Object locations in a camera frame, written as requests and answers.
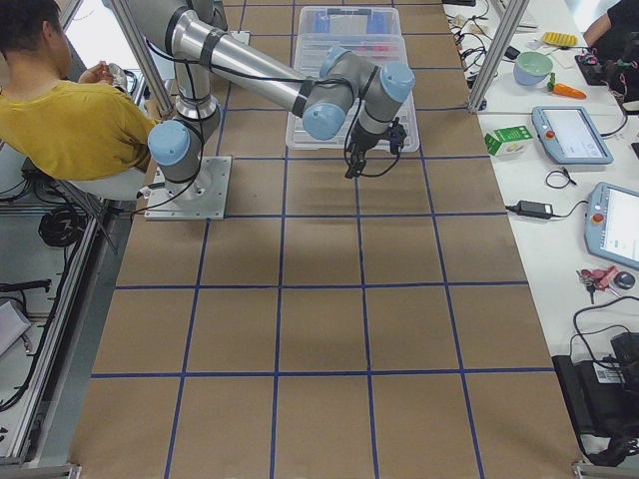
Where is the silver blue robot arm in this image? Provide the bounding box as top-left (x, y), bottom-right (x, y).
top-left (110, 1), bottom-right (415, 179)

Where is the clear plastic storage box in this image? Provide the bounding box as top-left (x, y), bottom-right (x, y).
top-left (294, 5), bottom-right (406, 96)

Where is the upper teach pendant tablet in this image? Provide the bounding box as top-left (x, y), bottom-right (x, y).
top-left (531, 106), bottom-right (614, 166)

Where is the toy carrot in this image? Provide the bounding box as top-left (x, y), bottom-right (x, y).
top-left (546, 73), bottom-right (587, 100)

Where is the lower teach pendant tablet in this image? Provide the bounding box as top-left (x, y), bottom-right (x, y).
top-left (584, 183), bottom-right (639, 269)

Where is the teach pendant tablet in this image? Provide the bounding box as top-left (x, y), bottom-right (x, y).
top-left (531, 106), bottom-right (614, 166)
top-left (584, 183), bottom-right (639, 269)

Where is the green white carton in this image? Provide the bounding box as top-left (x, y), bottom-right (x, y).
top-left (484, 125), bottom-right (533, 157)

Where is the person in yellow shirt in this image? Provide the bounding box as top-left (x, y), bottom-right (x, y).
top-left (1, 1), bottom-right (157, 181)

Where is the black power adapter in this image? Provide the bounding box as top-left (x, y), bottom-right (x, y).
top-left (516, 200), bottom-right (553, 220)

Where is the aluminium frame post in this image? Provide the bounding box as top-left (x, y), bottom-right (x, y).
top-left (467, 0), bottom-right (529, 114)

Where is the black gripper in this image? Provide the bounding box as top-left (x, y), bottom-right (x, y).
top-left (344, 119), bottom-right (389, 179)

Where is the yellow corn toy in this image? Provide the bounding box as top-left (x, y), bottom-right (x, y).
top-left (541, 32), bottom-right (578, 49)

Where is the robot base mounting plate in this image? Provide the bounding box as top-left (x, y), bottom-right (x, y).
top-left (143, 156), bottom-right (233, 221)

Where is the green and blue bowl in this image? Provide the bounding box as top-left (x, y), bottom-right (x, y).
top-left (513, 51), bottom-right (553, 86)

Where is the clear plastic box lid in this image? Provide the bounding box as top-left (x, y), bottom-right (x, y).
top-left (286, 94), bottom-right (420, 153)

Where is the red block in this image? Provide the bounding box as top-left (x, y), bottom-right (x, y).
top-left (357, 43), bottom-right (396, 56)

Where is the black laptop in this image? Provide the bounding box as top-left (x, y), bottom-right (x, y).
top-left (552, 332), bottom-right (638, 467)

